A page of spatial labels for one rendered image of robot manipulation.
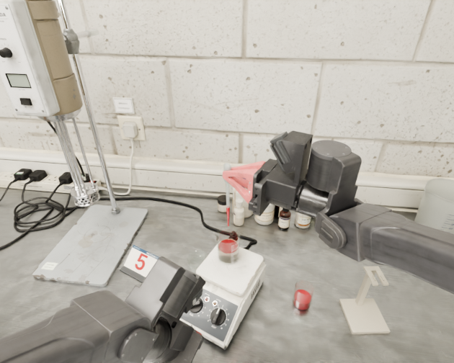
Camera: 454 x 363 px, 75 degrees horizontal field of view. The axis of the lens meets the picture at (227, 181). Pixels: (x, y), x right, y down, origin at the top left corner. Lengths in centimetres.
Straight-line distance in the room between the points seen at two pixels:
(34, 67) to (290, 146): 48
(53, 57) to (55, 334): 52
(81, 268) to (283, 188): 59
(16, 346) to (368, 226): 38
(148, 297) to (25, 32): 49
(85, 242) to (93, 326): 61
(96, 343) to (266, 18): 79
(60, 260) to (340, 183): 73
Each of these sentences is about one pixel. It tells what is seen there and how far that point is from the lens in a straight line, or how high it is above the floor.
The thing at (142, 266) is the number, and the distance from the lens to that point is 81.
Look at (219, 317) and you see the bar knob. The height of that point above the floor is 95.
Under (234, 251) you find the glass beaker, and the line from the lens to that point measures 66.
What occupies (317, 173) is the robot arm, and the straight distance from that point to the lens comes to 46.
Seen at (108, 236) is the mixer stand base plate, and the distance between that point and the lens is 94.
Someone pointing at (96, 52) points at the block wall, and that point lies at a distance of 103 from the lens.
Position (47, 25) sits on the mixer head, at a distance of 70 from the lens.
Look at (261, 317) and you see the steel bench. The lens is 72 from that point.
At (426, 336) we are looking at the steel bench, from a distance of 81.
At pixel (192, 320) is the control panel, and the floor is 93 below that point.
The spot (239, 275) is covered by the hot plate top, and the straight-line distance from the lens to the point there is 67.
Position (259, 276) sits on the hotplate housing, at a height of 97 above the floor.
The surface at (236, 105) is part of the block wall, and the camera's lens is 93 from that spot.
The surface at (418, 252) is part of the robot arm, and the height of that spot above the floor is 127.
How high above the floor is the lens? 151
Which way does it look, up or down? 33 degrees down
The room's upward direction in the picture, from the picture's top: straight up
